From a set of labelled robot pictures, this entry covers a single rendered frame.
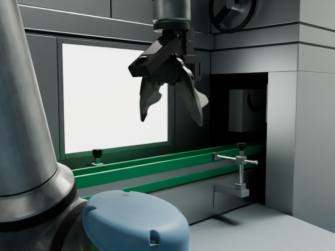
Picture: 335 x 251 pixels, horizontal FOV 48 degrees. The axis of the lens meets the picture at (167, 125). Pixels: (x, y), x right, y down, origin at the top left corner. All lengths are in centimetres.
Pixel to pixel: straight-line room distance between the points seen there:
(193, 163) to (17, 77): 89
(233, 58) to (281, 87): 23
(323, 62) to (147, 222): 121
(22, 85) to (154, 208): 19
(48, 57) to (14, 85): 70
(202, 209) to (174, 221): 86
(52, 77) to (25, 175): 69
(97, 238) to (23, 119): 14
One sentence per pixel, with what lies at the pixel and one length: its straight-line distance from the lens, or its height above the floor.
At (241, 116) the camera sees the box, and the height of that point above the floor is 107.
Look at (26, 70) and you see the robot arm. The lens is 40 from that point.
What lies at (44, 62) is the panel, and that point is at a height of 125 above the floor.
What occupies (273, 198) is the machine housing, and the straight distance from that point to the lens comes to 143.
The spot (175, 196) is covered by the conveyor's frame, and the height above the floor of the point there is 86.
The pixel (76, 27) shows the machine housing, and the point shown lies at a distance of 115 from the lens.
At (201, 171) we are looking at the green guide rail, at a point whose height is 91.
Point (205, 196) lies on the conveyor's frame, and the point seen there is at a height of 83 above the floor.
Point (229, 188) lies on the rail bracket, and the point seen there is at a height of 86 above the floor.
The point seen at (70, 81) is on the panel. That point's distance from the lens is 112.
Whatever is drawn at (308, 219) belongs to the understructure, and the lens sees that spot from 152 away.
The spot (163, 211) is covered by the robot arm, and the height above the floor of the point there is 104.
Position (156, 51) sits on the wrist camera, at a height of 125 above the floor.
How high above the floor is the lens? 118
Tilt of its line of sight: 5 degrees down
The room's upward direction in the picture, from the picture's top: straight up
